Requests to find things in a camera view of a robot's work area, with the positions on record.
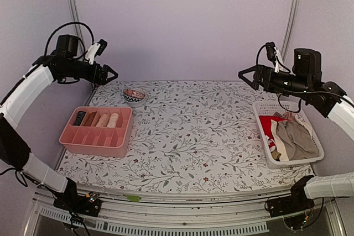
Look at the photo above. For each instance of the cream underwear navy trim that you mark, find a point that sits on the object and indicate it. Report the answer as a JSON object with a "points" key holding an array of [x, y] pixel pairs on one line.
{"points": [[103, 120]]}

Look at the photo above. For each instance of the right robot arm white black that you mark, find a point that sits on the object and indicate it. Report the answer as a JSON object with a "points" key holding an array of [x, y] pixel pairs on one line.
{"points": [[329, 99]]}

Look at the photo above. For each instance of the black white rolled underwear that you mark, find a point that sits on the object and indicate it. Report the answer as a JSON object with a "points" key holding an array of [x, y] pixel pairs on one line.
{"points": [[79, 118]]}

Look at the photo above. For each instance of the white plastic laundry basket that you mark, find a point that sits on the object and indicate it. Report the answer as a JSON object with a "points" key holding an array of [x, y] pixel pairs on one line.
{"points": [[286, 110]]}

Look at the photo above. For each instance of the cream garment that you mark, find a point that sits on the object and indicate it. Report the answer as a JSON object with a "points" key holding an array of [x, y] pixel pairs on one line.
{"points": [[113, 120]]}

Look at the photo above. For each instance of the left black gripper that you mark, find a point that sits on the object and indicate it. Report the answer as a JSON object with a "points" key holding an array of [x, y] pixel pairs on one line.
{"points": [[102, 79]]}

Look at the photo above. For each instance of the green tape piece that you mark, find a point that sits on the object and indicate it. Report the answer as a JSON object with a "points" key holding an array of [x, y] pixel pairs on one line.
{"points": [[132, 198]]}

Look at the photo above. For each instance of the brown rolled underwear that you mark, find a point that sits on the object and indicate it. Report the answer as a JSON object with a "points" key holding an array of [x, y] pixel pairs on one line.
{"points": [[90, 119]]}

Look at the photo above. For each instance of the pink divided organizer box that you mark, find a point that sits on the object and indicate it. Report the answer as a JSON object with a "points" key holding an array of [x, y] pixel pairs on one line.
{"points": [[100, 141]]}

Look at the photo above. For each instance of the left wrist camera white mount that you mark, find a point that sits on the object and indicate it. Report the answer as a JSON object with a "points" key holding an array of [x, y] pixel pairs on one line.
{"points": [[94, 50]]}

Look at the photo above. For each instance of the right aluminium frame post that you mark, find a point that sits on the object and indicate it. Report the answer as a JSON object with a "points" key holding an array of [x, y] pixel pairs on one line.
{"points": [[294, 5]]}

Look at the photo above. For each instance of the floral patterned table mat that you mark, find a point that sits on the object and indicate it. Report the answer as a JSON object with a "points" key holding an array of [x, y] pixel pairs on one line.
{"points": [[188, 137]]}

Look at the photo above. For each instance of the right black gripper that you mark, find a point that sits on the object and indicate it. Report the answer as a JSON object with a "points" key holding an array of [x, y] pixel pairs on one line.
{"points": [[261, 71]]}

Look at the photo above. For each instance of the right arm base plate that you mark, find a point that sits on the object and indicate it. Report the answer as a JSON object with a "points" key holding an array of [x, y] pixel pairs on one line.
{"points": [[280, 206]]}

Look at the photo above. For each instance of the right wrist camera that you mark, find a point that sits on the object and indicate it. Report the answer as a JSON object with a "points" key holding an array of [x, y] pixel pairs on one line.
{"points": [[274, 56]]}

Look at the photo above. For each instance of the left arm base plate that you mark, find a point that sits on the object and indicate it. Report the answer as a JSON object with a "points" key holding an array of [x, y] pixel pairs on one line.
{"points": [[78, 204]]}

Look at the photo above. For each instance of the red garment in basket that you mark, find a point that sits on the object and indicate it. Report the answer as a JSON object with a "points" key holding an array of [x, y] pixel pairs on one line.
{"points": [[266, 123]]}

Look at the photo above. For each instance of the small patterned bowl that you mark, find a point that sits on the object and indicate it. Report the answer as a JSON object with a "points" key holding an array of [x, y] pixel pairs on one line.
{"points": [[135, 98]]}

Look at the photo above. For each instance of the aluminium front rail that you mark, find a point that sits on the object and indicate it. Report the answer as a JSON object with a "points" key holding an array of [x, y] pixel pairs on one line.
{"points": [[235, 213]]}

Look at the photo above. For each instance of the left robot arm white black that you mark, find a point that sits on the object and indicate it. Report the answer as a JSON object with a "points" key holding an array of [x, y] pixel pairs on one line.
{"points": [[60, 64]]}

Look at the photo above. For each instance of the grey garment in basket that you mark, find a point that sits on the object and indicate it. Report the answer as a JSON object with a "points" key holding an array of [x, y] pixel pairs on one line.
{"points": [[297, 140]]}

